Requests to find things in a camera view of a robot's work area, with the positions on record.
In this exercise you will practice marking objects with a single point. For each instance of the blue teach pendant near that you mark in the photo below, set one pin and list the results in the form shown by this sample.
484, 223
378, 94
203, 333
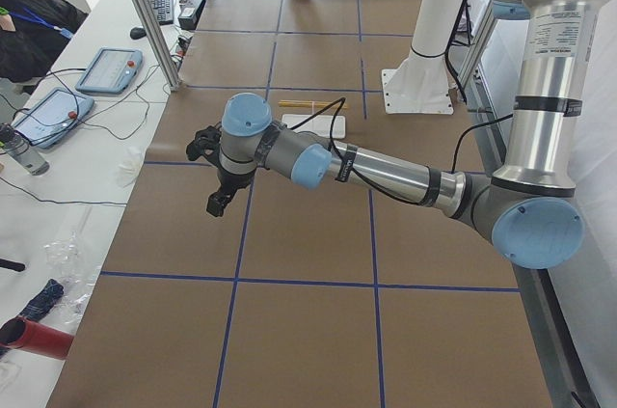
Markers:
53, 117

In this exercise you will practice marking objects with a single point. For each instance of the red cylinder tube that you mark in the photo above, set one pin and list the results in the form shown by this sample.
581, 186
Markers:
23, 334

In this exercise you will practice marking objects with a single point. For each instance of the black jacket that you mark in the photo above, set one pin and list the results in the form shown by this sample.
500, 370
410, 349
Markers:
34, 33

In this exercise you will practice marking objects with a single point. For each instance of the clear plastic wrap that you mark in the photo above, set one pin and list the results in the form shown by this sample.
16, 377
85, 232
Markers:
75, 266

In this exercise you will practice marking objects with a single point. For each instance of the aluminium frame post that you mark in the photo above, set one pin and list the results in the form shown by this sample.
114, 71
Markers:
157, 43

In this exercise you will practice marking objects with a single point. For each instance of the wooden rack rod two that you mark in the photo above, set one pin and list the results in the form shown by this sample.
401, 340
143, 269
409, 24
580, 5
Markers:
315, 109

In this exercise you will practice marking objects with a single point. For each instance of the folded dark blue umbrella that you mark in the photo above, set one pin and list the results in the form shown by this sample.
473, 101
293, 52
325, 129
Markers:
41, 305

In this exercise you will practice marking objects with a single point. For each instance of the black power box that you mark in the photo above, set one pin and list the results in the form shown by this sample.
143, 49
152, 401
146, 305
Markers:
190, 14

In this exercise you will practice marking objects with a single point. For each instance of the clear water bottle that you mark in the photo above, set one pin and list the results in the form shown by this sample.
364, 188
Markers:
20, 150

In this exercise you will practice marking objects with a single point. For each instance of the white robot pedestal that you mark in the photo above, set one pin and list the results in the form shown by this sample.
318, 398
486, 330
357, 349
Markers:
420, 85

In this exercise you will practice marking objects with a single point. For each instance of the black keyboard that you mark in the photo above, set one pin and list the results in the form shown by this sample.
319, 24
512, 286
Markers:
163, 11

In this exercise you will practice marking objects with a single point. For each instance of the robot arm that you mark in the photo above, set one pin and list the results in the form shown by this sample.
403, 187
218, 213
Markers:
523, 208

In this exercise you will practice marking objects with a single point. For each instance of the white rack base tray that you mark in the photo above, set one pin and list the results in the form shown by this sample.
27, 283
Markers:
322, 125

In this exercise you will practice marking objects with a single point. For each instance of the blue teach pendant far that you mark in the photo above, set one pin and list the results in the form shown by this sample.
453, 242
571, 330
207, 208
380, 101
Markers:
110, 72

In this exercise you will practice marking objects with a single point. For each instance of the black computer mouse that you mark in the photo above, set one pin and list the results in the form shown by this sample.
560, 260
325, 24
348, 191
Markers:
137, 33

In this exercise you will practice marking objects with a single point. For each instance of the wooden rack rod one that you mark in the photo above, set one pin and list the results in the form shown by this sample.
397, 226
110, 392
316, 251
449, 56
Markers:
310, 103

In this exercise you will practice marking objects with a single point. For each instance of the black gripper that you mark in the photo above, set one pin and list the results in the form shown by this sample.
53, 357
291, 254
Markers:
228, 181

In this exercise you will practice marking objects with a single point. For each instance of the blue teach pendant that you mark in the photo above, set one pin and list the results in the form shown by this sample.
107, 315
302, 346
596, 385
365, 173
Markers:
53, 117
110, 72

